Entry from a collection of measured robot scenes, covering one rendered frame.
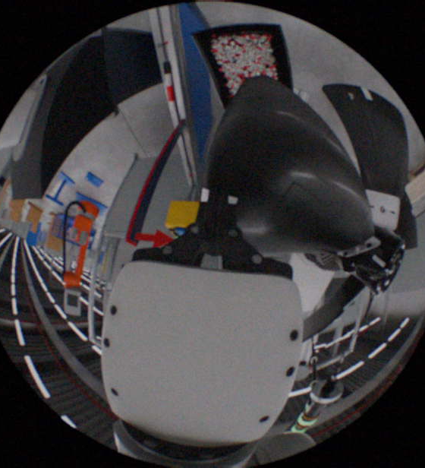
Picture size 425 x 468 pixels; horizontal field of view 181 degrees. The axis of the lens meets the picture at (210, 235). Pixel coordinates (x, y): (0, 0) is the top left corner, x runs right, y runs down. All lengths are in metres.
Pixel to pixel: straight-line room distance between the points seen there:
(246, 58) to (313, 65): 1.03
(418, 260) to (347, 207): 5.72
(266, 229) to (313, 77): 1.32
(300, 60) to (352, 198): 1.25
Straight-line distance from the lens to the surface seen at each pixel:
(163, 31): 0.42
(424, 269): 5.82
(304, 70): 1.34
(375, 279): 0.30
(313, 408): 0.37
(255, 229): 0.15
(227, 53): 0.38
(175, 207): 0.45
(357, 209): 0.16
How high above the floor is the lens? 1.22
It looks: 19 degrees down
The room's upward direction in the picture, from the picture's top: 174 degrees counter-clockwise
